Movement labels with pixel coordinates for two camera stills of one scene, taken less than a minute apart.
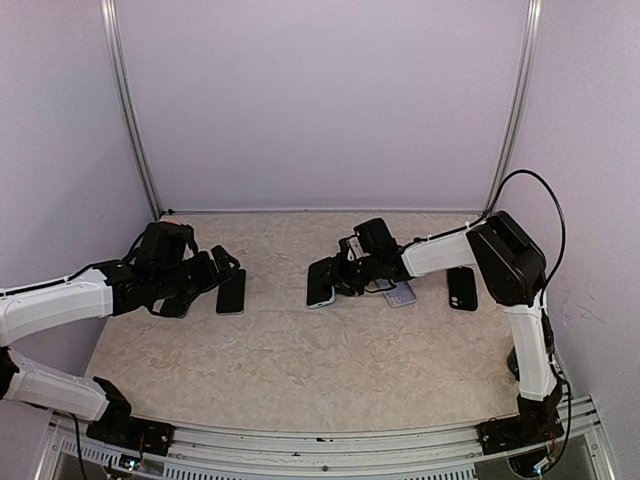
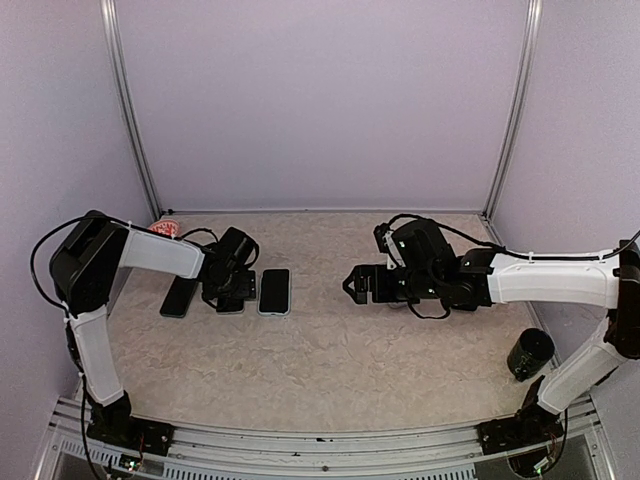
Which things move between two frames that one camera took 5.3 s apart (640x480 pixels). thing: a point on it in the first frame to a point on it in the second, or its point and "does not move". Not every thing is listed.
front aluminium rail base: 429,453 does not move
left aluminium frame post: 109,13 does not move
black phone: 175,307 does not move
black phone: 319,281 to 274,291
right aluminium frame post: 519,105 does not move
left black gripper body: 191,283 to 232,287
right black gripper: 339,277 to 362,273
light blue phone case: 324,304 to 264,314
